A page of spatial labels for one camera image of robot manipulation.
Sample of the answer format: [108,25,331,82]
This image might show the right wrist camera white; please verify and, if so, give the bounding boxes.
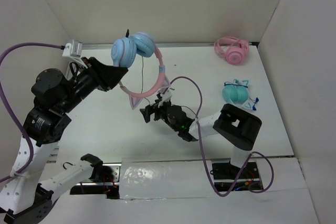
[158,88,172,103]

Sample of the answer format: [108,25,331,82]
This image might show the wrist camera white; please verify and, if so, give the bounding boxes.
[158,88,172,103]
[62,40,83,66]

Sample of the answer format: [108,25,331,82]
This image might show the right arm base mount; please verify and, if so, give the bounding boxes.
[209,162,264,193]

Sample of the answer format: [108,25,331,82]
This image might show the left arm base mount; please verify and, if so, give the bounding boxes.
[69,163,121,199]

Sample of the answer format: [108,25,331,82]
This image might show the blue pink cat-ear headphones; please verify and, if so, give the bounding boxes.
[111,31,170,110]

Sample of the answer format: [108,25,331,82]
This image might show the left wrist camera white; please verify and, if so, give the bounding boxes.
[62,40,83,66]

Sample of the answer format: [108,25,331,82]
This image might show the white sheet over base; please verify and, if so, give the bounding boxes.
[119,161,215,199]

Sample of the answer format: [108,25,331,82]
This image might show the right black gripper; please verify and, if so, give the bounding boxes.
[140,98,180,132]

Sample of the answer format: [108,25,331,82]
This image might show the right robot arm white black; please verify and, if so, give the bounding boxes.
[140,100,262,178]

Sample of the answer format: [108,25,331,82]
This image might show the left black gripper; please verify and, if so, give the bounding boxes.
[59,56,128,113]

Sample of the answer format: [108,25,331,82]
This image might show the teal white cat-ear headphones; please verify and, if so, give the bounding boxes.
[222,79,259,111]

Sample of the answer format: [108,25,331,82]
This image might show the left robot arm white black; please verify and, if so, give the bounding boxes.
[1,57,128,223]

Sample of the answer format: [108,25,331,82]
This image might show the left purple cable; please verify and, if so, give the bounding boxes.
[0,42,65,223]

